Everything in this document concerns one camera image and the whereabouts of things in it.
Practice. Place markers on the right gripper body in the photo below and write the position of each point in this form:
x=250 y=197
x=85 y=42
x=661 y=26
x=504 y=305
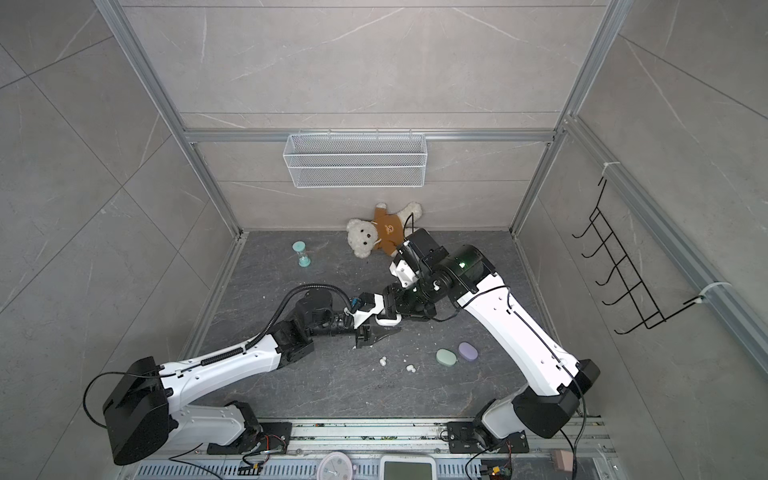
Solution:
x=414 y=301

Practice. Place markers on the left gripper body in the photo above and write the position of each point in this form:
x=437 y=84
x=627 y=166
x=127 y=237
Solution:
x=365 y=327

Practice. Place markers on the white earbud charging case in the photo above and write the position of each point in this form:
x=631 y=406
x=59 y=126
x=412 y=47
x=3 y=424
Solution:
x=388 y=322

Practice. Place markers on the green earbud charging case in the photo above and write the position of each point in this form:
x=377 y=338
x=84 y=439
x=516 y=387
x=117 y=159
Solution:
x=446 y=357

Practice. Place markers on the purple earbud charging case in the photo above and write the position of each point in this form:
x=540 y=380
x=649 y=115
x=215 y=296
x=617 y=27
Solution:
x=468 y=352

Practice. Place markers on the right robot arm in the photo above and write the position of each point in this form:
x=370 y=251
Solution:
x=556 y=381

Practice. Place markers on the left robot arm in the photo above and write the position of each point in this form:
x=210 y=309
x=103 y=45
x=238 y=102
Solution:
x=152 y=407

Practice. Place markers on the white teddy bear brown shirt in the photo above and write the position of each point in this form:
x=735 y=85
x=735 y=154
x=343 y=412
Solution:
x=385 y=232

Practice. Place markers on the pink block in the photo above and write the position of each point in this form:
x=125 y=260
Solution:
x=564 y=461

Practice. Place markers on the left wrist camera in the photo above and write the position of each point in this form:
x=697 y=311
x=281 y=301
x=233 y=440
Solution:
x=366 y=308

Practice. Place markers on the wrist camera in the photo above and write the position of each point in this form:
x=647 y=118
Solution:
x=416 y=258
x=366 y=308

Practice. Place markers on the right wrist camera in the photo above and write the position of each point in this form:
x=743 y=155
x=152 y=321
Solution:
x=416 y=258

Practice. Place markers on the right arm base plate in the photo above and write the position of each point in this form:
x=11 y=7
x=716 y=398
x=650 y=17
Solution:
x=465 y=438

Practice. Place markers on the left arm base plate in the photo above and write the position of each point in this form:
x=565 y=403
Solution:
x=270 y=436

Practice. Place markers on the white wire mesh basket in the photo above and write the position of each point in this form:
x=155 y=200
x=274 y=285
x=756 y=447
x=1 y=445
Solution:
x=356 y=160

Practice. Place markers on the black wall hook rack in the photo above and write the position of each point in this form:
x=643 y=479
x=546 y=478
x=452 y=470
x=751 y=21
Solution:
x=623 y=267

